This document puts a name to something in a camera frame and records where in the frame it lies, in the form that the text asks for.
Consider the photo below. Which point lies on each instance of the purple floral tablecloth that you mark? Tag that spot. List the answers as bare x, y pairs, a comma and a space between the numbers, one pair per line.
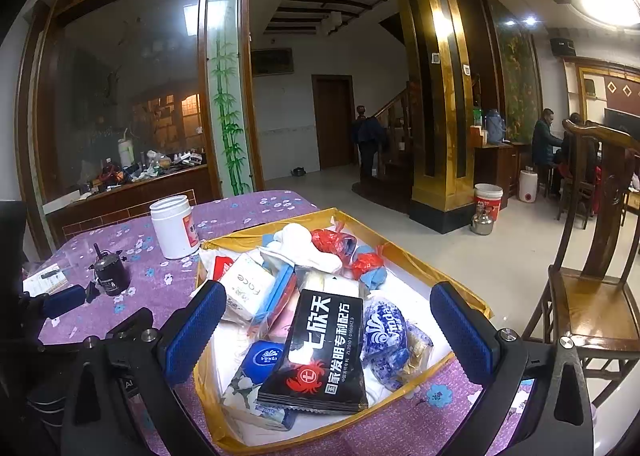
150, 286

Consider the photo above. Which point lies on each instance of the black cylindrical motor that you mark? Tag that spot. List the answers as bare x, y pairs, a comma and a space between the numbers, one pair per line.
111, 273

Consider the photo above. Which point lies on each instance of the white plastic jar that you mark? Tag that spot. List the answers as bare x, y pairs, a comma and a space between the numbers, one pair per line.
172, 231

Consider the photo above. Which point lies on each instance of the white barrel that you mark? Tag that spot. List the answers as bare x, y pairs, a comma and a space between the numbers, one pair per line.
528, 186

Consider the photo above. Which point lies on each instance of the wooden chair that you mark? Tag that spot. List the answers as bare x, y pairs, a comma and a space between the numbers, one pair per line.
590, 306

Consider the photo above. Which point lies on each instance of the wooden counter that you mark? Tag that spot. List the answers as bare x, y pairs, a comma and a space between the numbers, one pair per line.
130, 198

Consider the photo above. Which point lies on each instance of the small red packet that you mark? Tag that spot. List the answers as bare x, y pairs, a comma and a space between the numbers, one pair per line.
223, 267

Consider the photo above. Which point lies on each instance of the yellow cardboard box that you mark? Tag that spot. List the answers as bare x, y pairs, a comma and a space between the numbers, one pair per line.
440, 281

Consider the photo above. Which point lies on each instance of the blue floral tissue pack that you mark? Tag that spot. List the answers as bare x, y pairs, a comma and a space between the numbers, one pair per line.
250, 386

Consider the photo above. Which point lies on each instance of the black crab print packet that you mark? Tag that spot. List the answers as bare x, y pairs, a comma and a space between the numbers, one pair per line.
320, 351

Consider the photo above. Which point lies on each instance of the wooden cabinet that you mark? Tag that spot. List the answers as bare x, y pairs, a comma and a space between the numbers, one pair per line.
500, 168

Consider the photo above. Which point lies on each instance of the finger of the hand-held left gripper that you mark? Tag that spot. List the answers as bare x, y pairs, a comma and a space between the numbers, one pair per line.
65, 301
132, 322

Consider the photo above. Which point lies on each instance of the white red bucket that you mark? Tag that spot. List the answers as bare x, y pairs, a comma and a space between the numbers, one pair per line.
488, 201

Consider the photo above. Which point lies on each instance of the clear-wrapped cream pack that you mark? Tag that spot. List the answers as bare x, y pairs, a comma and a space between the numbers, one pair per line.
325, 282

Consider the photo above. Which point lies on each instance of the bamboo painted pillar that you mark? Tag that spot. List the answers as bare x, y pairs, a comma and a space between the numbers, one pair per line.
227, 85

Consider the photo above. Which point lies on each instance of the brown wooden door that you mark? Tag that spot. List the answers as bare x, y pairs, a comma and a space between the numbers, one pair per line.
334, 123

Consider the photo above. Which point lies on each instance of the pink tissue pack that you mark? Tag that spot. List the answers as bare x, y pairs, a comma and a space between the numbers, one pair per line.
286, 318

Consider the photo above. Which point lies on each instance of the red plastic bag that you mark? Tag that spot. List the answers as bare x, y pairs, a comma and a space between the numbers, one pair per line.
330, 243

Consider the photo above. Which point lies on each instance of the gold foil packet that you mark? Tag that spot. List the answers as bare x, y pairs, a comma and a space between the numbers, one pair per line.
420, 343

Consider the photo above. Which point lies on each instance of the white paper booklet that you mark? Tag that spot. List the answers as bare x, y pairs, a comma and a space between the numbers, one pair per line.
45, 278

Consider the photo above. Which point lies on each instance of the framed picture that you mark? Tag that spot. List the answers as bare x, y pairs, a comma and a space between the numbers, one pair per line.
271, 61

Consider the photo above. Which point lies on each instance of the gold black pillar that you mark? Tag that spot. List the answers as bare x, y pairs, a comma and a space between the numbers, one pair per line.
440, 85

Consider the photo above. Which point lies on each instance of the metal kettle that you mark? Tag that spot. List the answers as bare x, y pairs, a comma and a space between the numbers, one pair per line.
481, 223

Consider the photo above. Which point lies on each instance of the blue thermos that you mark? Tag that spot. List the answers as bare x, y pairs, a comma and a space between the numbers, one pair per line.
494, 128

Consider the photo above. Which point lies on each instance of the wooden staircase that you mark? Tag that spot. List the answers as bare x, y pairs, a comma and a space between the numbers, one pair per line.
395, 150

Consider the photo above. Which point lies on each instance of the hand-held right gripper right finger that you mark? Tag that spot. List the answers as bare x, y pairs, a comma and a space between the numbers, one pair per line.
462, 331

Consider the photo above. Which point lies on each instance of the white plastic jug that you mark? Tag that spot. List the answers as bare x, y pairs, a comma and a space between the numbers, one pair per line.
125, 153

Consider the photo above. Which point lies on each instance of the black wall speaker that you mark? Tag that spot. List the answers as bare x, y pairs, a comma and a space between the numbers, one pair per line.
562, 46

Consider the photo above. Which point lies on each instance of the white cloth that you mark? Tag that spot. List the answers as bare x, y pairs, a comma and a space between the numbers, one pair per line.
305, 246

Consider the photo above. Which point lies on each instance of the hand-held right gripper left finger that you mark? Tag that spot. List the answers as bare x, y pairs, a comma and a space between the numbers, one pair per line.
195, 331

